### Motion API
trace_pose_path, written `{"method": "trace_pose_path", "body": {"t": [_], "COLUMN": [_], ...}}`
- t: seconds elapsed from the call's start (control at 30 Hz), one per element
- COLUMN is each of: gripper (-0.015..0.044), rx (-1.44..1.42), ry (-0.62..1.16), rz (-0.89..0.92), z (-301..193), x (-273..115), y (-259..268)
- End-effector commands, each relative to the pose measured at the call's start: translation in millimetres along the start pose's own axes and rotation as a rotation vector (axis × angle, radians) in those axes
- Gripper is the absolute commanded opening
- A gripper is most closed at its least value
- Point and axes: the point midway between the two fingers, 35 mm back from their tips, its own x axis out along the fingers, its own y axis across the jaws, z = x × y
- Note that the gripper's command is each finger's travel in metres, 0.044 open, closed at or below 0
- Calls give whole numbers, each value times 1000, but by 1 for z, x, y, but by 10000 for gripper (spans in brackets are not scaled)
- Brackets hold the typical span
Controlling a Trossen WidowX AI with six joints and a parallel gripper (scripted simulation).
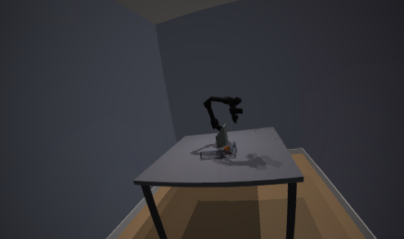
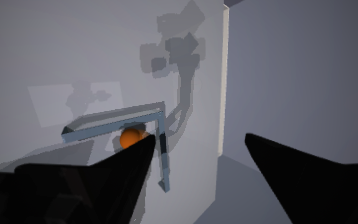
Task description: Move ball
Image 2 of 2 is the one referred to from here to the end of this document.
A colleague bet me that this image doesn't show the clear low corner walls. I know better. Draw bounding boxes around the clear low corner walls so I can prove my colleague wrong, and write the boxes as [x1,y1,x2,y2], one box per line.
[63,109,165,191]

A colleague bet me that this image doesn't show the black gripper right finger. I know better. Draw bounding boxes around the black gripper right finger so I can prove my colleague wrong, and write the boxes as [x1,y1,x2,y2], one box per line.
[245,133,358,224]

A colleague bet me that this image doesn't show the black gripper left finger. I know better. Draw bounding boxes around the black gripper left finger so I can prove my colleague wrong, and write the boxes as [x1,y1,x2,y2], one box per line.
[14,134,156,224]

